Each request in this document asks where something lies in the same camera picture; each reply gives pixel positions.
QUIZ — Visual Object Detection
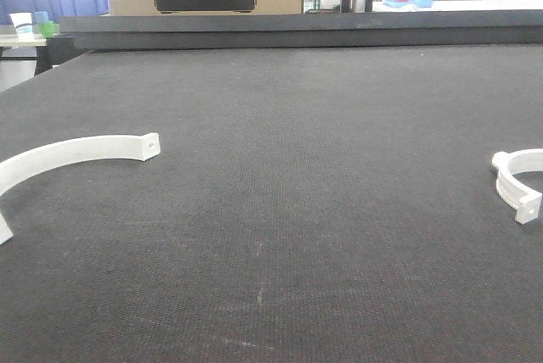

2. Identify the light blue tray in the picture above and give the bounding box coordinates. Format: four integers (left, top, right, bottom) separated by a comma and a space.
382, 0, 434, 8

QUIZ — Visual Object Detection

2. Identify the white paper cup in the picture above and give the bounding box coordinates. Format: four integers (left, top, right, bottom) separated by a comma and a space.
9, 12, 34, 41

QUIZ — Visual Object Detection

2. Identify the green block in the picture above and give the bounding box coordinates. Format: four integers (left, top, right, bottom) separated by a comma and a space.
37, 20, 58, 38

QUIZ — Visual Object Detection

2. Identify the large white pipe clamp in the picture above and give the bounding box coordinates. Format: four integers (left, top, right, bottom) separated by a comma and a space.
0, 131, 161, 246

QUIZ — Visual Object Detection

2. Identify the small white pipe clamp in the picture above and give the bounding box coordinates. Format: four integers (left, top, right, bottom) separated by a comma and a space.
491, 148, 542, 224

